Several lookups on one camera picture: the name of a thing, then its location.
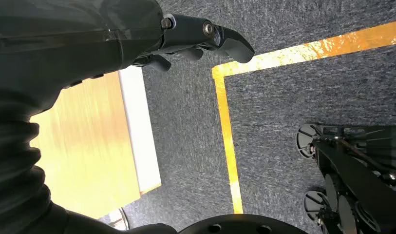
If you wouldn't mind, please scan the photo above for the ribbed grey left arm sleeve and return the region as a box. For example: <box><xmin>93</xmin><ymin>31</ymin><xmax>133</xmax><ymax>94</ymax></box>
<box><xmin>0</xmin><ymin>92</ymin><xmax>69</xmax><ymax>234</ymax></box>

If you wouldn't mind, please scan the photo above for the yellow floor tape line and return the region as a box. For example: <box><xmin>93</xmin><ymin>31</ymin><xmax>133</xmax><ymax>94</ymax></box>
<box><xmin>211</xmin><ymin>19</ymin><xmax>396</xmax><ymax>215</ymax></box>

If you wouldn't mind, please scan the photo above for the wooden desk with white edge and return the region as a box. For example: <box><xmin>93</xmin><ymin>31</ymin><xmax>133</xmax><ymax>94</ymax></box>
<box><xmin>29</xmin><ymin>66</ymin><xmax>162</xmax><ymax>220</ymax></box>

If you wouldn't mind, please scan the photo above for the black round flange with holes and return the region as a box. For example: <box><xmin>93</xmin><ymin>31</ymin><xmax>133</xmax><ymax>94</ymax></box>
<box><xmin>65</xmin><ymin>210</ymin><xmax>310</xmax><ymax>234</ymax></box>

